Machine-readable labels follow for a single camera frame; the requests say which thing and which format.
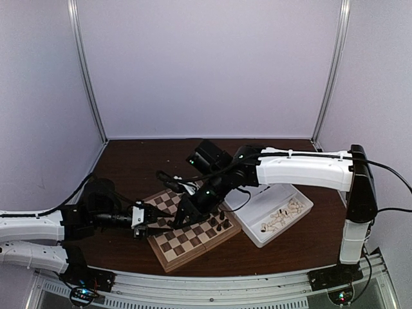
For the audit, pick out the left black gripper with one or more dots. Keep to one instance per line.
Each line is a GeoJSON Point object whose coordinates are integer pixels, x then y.
{"type": "Point", "coordinates": [151, 210]}

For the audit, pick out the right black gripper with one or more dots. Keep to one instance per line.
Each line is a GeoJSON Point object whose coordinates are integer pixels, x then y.
{"type": "Point", "coordinates": [187, 205]}

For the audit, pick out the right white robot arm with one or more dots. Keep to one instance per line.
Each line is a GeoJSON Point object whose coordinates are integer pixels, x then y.
{"type": "Point", "coordinates": [255, 165]}

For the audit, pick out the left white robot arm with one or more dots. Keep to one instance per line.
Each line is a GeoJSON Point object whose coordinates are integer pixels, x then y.
{"type": "Point", "coordinates": [39, 239]}

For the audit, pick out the white chess pieces pile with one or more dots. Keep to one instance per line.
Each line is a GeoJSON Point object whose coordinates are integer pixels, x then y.
{"type": "Point", "coordinates": [283, 216]}

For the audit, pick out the wooden chessboard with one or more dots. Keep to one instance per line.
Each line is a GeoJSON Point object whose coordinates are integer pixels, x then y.
{"type": "Point", "coordinates": [178, 247]}

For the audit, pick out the white divided plastic tray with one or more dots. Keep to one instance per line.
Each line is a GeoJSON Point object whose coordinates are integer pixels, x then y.
{"type": "Point", "coordinates": [267, 211]}

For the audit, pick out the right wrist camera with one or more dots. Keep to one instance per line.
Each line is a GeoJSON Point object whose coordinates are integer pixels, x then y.
{"type": "Point", "coordinates": [177, 185]}

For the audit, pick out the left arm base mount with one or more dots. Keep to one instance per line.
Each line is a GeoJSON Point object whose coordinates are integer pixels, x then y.
{"type": "Point", "coordinates": [92, 278]}

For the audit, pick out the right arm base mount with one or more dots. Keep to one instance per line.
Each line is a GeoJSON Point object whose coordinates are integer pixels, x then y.
{"type": "Point", "coordinates": [337, 275]}

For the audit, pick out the aluminium frame rail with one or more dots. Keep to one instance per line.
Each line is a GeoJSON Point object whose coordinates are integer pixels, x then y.
{"type": "Point", "coordinates": [283, 290]}

